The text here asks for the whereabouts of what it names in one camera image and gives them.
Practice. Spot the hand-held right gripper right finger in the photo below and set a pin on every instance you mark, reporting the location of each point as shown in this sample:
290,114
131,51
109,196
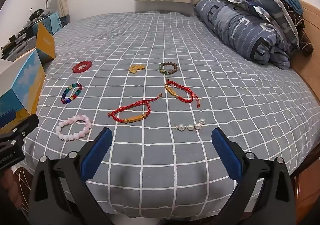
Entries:
225,149

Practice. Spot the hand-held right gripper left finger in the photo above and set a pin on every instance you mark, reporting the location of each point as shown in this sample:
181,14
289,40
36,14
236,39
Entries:
98,149

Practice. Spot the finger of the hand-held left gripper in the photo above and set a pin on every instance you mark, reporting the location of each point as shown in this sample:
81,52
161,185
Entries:
25,124
11,151

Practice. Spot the person's left hand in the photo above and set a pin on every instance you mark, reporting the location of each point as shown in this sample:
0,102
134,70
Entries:
8,185

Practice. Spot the blue and yellow cardboard box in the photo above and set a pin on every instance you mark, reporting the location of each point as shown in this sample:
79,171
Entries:
25,84

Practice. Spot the grey desk clutter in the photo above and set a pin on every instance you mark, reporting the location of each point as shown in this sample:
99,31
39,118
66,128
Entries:
17,44

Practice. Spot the teal storage case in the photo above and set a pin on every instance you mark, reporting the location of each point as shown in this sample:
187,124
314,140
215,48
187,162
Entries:
52,23

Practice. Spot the black desk device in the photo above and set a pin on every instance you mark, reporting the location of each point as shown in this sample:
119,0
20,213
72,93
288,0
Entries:
37,14

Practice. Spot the grey checked bed sheet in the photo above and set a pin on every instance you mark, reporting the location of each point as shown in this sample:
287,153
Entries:
150,39

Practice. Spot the folded blue patterned quilt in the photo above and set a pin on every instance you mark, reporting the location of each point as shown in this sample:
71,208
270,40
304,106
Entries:
237,27

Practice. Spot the brown patterned cloth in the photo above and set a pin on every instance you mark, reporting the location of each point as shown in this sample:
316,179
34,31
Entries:
303,37

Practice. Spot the wooden headboard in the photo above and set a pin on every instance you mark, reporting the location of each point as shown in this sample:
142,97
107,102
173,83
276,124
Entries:
310,39

